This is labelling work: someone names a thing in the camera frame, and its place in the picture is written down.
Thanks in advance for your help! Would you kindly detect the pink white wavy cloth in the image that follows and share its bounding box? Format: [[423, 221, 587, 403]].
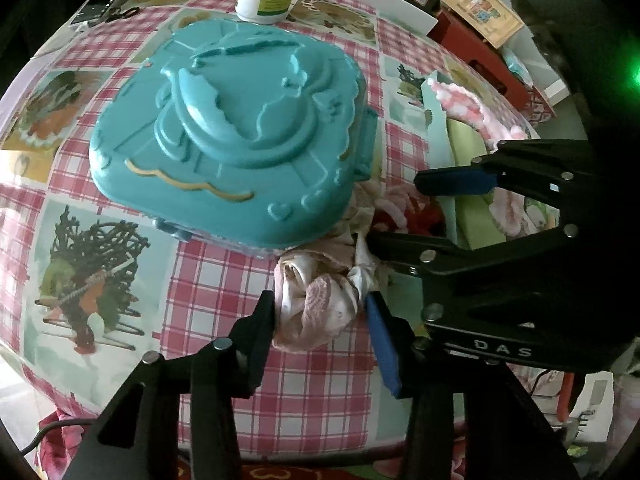
[[430, 72, 531, 153]]

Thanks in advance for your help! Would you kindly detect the white tray with teal rim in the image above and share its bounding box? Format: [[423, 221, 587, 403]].
[[422, 72, 561, 251]]

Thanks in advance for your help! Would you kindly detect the teal plastic dolphin box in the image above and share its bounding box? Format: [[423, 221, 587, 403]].
[[89, 19, 377, 261]]

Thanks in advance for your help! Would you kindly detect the wooden picture sign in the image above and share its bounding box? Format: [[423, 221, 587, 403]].
[[442, 0, 526, 48]]

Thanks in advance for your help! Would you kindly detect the red box with handle hole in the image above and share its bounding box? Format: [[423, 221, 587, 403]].
[[427, 10, 531, 111]]

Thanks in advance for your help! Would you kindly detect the pink satin cloth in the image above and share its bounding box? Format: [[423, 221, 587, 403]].
[[272, 185, 388, 353]]

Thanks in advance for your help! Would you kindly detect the thin black cable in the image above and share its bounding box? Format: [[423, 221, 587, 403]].
[[20, 417, 96, 461]]

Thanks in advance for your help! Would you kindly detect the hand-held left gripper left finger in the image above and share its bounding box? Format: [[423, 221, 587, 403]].
[[62, 290, 278, 480]]

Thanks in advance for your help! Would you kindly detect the pale blue tissue pack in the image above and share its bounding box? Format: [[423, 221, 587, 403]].
[[502, 45, 531, 78]]

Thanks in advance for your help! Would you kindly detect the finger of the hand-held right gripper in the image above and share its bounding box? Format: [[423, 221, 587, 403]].
[[414, 139, 593, 226], [367, 225, 581, 311]]

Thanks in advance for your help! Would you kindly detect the red patterned box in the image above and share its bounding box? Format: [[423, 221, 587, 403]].
[[525, 85, 556, 121]]

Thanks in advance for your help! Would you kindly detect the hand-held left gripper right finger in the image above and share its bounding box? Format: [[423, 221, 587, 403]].
[[364, 291, 581, 480]]

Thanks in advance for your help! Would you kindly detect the light green cloth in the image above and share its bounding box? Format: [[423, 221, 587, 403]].
[[447, 117, 506, 251]]

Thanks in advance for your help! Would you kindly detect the red floral cloth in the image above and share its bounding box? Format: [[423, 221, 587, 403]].
[[375, 182, 448, 236]]

